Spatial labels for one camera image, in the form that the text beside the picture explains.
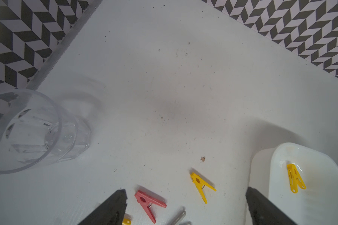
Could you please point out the red clothespin upper left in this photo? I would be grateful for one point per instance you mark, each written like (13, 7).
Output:
(146, 201)

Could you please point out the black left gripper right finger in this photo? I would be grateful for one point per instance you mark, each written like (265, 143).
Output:
(263, 211)

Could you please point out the white plastic storage box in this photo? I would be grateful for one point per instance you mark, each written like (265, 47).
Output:
(318, 203)

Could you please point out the clear drinking glass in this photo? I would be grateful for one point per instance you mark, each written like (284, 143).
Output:
(35, 131)

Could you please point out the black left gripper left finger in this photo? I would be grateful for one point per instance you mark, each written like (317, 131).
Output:
(110, 212)

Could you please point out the yellow clothespin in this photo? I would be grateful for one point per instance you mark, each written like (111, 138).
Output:
(295, 179)
(126, 221)
(200, 184)

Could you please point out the gray clothespin left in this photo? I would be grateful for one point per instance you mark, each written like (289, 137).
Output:
(178, 218)

